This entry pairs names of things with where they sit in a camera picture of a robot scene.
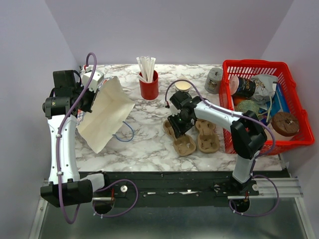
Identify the brown pulp cup carrier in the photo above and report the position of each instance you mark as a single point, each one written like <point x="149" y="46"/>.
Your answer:
<point x="183" y="145"/>
<point x="207" y="139"/>

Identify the red plastic straw holder cup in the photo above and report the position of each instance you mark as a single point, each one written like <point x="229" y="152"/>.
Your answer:
<point x="150" y="91"/>

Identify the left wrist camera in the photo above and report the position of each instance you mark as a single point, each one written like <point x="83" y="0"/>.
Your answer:
<point x="96" y="81"/>

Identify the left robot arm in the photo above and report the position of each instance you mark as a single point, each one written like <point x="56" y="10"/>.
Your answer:
<point x="61" y="110"/>

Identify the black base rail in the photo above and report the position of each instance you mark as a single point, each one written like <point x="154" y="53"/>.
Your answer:
<point x="152" y="180"/>

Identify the white wrapped straws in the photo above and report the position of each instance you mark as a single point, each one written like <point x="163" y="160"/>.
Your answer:
<point x="147" y="66"/>

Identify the checkered paper takeout bag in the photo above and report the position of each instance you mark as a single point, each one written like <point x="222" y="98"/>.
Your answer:
<point x="110" y="109"/>

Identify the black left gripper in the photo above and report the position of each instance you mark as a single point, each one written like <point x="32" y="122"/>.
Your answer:
<point x="88" y="107"/>

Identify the grey marbled block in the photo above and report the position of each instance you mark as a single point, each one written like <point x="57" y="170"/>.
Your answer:
<point x="213" y="81"/>

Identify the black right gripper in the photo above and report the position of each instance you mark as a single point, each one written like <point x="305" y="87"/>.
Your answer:
<point x="177" y="128"/>

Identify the dark printed cup in basket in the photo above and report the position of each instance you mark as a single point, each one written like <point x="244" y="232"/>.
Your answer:
<point x="241" y="87"/>

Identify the brown round cake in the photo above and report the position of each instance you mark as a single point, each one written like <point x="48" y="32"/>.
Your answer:
<point x="285" y="124"/>

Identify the crumpled silver snack bag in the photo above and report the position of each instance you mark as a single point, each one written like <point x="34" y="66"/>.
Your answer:
<point x="265" y="88"/>

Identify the blue package in basket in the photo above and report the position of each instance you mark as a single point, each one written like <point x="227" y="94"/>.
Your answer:
<point x="279" y="103"/>

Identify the aluminium frame rail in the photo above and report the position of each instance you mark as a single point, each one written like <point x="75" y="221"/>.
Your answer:
<point x="281" y="191"/>

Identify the green round sponge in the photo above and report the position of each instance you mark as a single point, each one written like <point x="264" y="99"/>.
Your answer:
<point x="247" y="105"/>

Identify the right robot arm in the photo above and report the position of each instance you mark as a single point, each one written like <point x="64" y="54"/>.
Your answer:
<point x="247" y="132"/>

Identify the red plastic basket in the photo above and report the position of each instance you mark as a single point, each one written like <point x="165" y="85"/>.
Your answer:
<point x="249" y="67"/>

